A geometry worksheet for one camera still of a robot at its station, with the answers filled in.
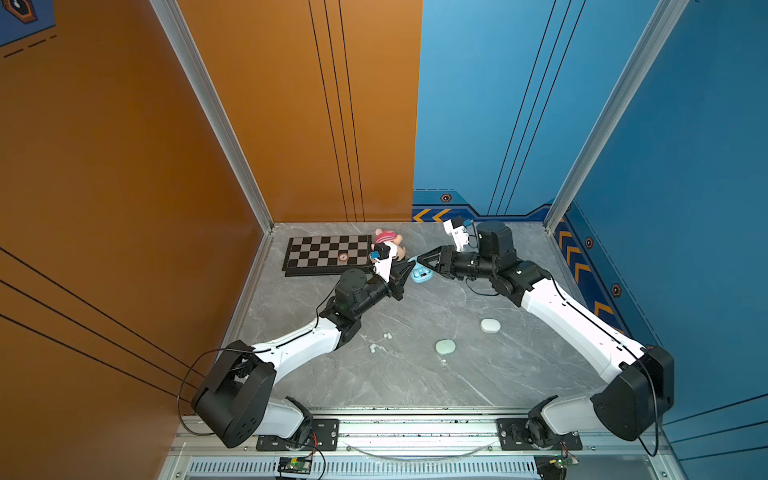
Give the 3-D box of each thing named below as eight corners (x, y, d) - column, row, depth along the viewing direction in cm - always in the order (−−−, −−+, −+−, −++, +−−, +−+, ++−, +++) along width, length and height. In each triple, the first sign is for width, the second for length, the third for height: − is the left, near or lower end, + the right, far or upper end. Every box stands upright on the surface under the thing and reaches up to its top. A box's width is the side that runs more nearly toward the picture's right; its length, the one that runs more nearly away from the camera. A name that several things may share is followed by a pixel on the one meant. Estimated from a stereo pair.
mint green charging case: (435, 355, 88) (436, 352, 87) (434, 342, 91) (434, 339, 89) (456, 355, 88) (457, 352, 87) (454, 342, 91) (455, 339, 89)
